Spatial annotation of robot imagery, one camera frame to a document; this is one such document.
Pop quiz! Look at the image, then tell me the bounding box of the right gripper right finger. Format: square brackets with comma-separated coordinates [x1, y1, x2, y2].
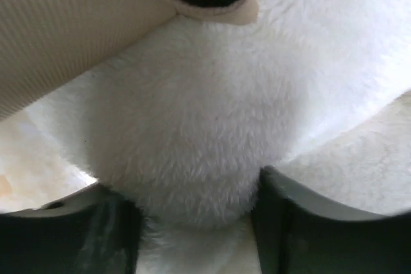
[252, 167, 410, 274]

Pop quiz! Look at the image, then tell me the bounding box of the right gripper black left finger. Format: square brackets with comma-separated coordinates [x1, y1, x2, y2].
[1, 185, 142, 274]

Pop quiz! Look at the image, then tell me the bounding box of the white fluffy cushion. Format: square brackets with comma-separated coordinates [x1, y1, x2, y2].
[1, 0, 410, 273]

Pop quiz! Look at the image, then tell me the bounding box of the beige fabric pet tent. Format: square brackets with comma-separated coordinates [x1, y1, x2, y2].
[1, 0, 258, 118]

